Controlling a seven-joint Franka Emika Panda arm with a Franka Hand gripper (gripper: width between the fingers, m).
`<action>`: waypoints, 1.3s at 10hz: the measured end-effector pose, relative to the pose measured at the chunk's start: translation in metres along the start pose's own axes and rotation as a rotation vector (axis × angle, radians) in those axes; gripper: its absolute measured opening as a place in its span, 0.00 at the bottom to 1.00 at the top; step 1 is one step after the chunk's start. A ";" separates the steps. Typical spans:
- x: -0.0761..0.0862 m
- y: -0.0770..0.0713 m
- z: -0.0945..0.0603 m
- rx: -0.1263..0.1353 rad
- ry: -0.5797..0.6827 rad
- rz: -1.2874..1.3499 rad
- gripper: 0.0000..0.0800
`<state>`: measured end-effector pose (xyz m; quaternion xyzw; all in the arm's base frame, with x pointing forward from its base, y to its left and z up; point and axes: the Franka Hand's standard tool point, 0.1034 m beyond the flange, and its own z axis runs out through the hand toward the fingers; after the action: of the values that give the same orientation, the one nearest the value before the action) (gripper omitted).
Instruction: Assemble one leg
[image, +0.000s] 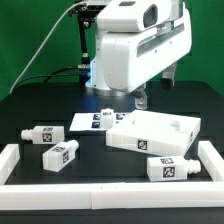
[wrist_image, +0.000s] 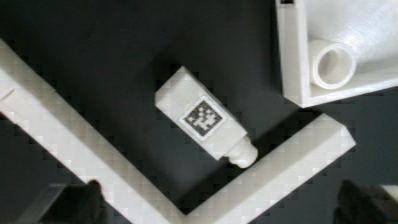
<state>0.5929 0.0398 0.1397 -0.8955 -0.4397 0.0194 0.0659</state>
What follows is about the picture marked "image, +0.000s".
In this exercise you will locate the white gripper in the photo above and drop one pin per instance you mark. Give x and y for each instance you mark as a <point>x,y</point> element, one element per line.
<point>130,60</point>

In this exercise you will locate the white square tabletop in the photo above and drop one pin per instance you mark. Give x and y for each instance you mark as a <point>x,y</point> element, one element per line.
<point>154,133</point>

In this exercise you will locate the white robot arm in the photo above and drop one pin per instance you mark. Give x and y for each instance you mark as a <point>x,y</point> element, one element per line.
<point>130,17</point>

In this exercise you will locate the white sheet with markers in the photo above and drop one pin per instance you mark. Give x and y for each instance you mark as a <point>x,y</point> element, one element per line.
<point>85,122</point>

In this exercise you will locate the white U-shaped fence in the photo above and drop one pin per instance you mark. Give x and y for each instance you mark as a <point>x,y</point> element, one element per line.
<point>112,195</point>

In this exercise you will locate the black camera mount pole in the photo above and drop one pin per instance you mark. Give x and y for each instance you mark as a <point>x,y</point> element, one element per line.
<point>85,19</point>

